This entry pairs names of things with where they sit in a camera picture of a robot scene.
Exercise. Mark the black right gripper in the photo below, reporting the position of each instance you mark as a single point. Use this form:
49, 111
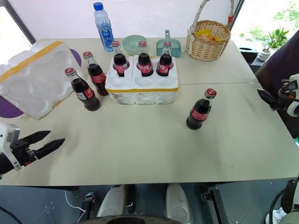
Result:
283, 99

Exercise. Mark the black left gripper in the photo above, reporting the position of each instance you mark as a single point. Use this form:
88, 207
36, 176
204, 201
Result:
22, 151

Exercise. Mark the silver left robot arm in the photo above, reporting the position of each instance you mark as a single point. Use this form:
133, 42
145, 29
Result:
3, 164

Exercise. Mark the glass cola bottle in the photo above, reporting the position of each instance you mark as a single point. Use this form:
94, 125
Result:
165, 61
97, 75
199, 110
84, 94
120, 61
144, 61

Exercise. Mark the white foam lid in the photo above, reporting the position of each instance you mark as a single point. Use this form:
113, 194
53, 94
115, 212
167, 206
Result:
35, 79

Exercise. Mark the white foam bottle tray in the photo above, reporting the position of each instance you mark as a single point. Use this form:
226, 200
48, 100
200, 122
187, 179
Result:
142, 86

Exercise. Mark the person in dark clothes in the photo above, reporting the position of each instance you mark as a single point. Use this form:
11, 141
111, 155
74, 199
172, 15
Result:
278, 70

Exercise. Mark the purple round mat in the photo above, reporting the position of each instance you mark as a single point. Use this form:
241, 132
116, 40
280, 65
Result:
7, 108

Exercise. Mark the potted green plant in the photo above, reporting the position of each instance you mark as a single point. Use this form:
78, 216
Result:
272, 43

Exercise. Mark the orange toy in basket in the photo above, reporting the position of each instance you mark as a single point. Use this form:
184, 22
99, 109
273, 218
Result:
211, 37

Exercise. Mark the yellow toy in basket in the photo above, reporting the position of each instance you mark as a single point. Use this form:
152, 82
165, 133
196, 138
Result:
202, 32

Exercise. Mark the grey rounded robot foot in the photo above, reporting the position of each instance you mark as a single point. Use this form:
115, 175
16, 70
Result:
113, 201
178, 203

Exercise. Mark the teal dustpan with brush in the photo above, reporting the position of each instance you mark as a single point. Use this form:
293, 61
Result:
169, 47

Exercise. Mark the white sneaker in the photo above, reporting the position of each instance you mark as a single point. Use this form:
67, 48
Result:
275, 215

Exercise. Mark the dark rounded robot torso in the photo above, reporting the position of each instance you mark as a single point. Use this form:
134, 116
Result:
135, 221

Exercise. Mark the blue plastic water bottle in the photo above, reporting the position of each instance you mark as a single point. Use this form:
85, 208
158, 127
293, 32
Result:
104, 28

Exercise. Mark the light green bowl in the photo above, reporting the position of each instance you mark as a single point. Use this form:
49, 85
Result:
134, 44

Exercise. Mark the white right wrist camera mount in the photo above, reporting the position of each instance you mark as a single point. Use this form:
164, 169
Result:
294, 80

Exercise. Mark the black table leg frame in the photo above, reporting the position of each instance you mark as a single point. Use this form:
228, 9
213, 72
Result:
217, 203
88, 205

